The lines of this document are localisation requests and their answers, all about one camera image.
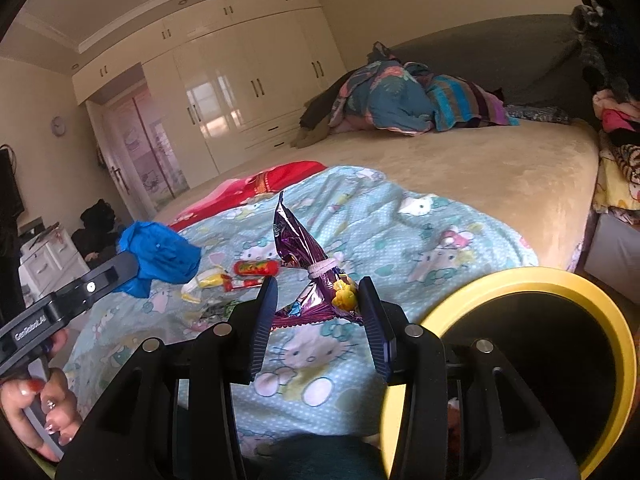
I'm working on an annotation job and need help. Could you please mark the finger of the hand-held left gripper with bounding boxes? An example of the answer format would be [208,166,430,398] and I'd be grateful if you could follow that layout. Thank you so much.
[47,254,141,327]

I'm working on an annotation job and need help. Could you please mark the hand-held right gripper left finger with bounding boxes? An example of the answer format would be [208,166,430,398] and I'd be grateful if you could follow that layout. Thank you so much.
[55,275,279,480]

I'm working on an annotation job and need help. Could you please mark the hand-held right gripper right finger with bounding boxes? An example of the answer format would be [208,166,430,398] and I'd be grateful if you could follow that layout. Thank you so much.
[356,276,583,480]

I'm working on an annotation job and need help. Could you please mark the red white wrapper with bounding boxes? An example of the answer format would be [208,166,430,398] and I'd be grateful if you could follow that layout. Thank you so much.
[222,275,262,294]

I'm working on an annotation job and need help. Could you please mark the white hair tie yellow charm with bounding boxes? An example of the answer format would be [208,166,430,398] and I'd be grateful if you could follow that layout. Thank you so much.
[307,257,359,310]

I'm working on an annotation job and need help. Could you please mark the red candy tube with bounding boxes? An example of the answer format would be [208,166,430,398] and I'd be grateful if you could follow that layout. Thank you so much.
[234,259,281,278]

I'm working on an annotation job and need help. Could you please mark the blue plastic bag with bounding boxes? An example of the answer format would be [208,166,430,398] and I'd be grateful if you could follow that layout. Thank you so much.
[117,220,202,299]

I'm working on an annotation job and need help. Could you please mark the purple snack bag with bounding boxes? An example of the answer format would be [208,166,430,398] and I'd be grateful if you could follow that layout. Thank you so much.
[272,191,362,329]

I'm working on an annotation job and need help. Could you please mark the yellow-rimmed black bin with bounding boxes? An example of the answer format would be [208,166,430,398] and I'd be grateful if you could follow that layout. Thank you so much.
[382,266,638,480]

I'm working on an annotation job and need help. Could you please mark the person's left hand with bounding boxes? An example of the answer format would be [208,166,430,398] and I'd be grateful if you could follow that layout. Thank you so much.
[0,330,84,462]

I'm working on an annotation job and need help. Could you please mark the green wrapper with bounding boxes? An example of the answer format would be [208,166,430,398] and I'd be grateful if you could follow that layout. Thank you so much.
[200,300,247,332]

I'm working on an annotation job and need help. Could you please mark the white drawer cabinet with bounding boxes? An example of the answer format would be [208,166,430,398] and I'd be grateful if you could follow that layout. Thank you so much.
[19,225,89,292]

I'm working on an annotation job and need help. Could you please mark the black bag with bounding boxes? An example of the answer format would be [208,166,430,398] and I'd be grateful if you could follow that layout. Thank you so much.
[72,199,126,264]

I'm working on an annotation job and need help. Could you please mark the yellow white candy wrapper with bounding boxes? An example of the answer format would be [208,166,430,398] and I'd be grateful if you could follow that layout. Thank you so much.
[181,267,234,304]

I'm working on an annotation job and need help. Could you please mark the light blue cat-printed blanket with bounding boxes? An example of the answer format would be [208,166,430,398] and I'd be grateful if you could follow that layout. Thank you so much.
[65,165,539,442]

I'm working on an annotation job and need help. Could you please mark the white room door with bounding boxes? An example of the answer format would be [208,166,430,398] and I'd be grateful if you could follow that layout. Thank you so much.
[87,102,132,221]

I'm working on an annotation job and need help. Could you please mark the black flat screen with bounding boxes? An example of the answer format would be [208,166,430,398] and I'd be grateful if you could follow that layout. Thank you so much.
[0,145,26,281]

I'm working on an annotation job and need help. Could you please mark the red blanket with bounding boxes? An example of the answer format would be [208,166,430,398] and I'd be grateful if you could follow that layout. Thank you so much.
[167,160,328,233]

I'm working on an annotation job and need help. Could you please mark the dark teal cloth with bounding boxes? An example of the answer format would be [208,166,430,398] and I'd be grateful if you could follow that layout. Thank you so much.
[240,432,387,480]

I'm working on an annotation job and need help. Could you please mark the pink printed glass door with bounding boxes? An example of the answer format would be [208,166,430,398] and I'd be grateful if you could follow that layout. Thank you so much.
[107,92,191,212]

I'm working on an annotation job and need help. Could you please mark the beige bed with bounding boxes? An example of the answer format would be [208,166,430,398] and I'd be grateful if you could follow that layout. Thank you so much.
[165,110,601,272]

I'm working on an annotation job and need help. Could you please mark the dark brown clothes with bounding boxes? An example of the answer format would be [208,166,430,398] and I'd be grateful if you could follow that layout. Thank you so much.
[292,87,351,149]

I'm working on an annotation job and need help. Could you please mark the blue floral quilt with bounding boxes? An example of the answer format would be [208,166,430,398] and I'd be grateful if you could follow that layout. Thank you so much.
[327,42,437,136]

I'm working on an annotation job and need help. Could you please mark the striped blanket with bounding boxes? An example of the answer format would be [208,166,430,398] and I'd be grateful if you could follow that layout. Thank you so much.
[425,74,521,133]

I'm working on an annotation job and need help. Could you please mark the grey bedside box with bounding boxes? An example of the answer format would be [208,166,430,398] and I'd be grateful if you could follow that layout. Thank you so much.
[582,212,640,292]

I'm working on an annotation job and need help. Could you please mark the cream glossy wardrobe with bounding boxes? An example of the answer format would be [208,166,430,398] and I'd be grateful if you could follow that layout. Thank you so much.
[72,0,347,192]

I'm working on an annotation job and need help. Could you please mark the dark floral cloth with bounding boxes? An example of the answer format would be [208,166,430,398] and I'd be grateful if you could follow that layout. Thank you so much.
[505,104,572,127]

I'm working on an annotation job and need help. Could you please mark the yellow cartoon blanket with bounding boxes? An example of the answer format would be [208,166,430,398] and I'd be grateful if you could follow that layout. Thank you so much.
[592,150,640,227]

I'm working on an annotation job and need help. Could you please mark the grey bed headboard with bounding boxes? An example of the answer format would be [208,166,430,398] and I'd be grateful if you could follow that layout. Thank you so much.
[390,14,601,127]

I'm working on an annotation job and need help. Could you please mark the tiger-striped cloth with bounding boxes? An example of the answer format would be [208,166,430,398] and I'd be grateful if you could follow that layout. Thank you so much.
[612,142,640,184]

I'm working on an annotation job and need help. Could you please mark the pink garment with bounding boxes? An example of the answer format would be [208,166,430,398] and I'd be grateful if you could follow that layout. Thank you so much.
[592,89,640,134]

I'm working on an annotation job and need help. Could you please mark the black clothing pile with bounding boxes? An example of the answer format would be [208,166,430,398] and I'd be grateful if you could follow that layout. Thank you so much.
[572,0,640,107]

